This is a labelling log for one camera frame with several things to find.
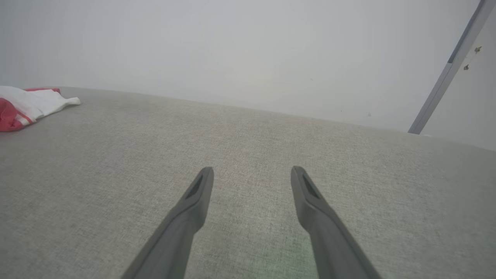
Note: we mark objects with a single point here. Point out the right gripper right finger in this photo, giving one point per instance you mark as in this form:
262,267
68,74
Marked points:
329,236

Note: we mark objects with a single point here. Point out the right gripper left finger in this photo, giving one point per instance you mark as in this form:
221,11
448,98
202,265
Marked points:
182,232

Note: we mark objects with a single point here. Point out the red and white garment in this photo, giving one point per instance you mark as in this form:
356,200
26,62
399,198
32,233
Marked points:
35,102

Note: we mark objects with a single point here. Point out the grey fabric sofa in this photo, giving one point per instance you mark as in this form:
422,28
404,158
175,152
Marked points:
248,139

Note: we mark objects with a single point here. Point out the grey metal wall strip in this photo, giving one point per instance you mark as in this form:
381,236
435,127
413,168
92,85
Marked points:
445,77

